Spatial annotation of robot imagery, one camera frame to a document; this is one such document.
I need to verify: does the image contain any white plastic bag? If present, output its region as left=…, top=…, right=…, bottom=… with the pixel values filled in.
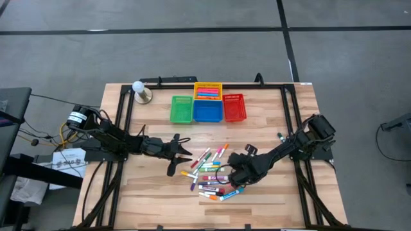
left=11, top=175, right=49, bottom=206

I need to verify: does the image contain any dark red Expo thick marker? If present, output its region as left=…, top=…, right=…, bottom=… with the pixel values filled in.
left=198, top=184, right=226, bottom=193

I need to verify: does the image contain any black bar device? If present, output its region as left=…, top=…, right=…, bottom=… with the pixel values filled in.
left=139, top=76, right=198, bottom=84

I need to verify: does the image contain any green plastic basket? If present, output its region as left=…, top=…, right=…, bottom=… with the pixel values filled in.
left=169, top=95, right=194, bottom=124

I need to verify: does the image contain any black floor cable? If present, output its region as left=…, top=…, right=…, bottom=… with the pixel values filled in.
left=30, top=92, right=101, bottom=108

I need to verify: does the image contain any red plastic basket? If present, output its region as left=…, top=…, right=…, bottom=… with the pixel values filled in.
left=222, top=93, right=248, bottom=123

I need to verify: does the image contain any white paper sheet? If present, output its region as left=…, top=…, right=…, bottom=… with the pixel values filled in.
left=48, top=149, right=88, bottom=191

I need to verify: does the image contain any blue plastic basket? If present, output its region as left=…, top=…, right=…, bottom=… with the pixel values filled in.
left=192, top=99, right=224, bottom=123

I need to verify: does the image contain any grey metal stand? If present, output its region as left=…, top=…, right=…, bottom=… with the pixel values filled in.
left=380, top=112, right=411, bottom=134

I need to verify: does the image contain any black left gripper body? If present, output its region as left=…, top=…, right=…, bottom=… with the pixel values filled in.
left=141, top=133, right=180, bottom=176

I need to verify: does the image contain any black aluminium table frame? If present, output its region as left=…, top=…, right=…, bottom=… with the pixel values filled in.
left=73, top=82, right=347, bottom=231

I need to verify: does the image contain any teal Expo thick marker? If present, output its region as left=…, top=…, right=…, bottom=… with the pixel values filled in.
left=218, top=186, right=245, bottom=201

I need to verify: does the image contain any black beam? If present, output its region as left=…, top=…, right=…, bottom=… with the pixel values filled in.
left=4, top=155, right=83, bottom=189

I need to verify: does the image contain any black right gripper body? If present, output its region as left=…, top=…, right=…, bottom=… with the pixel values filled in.
left=239, top=144, right=269, bottom=187

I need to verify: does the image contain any yellow plastic basket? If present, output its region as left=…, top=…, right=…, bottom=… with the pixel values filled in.
left=193, top=81, right=223, bottom=101

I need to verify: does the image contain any pink cap small marker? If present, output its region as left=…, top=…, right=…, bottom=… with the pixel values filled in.
left=211, top=146, right=224, bottom=162

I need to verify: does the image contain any grey desk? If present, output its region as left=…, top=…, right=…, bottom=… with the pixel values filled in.
left=0, top=87, right=32, bottom=231

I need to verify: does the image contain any yellow cable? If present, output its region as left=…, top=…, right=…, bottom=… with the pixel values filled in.
left=59, top=123, right=78, bottom=146

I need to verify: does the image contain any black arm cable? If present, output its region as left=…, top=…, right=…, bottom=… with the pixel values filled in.
left=81, top=160, right=105, bottom=224

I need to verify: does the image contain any white bulb lamp metal base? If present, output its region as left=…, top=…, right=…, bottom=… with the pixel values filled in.
left=132, top=80, right=153, bottom=105

